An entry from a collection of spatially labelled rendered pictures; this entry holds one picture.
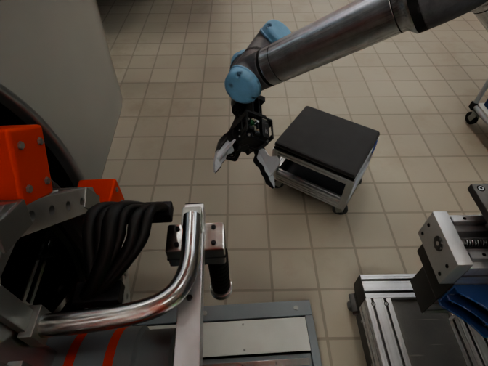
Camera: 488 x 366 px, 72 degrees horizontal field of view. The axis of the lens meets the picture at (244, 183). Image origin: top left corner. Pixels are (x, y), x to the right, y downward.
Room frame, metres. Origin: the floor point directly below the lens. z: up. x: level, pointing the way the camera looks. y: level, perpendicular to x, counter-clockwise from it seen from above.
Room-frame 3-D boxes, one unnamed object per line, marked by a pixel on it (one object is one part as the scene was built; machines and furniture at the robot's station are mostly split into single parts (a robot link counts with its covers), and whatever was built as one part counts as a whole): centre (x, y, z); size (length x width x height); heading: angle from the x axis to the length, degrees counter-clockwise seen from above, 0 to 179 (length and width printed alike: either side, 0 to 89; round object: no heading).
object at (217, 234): (0.28, 0.07, 0.93); 0.09 x 0.05 x 0.05; 93
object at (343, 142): (1.21, -0.40, 0.17); 0.43 x 0.36 x 0.34; 57
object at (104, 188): (0.41, 0.29, 0.85); 0.09 x 0.08 x 0.07; 3
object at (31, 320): (0.20, 0.15, 1.03); 0.19 x 0.18 x 0.11; 93
